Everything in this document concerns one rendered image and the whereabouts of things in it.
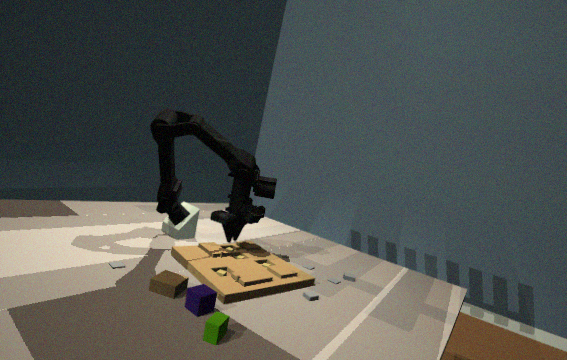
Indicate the green block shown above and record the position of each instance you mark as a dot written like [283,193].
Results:
[215,328]

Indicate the purple cube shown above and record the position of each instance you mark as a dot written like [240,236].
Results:
[200,299]

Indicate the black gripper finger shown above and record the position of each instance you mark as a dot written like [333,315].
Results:
[229,229]
[238,229]

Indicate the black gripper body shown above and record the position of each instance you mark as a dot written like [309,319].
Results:
[229,217]

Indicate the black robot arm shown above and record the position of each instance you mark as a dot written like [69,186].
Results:
[243,167]

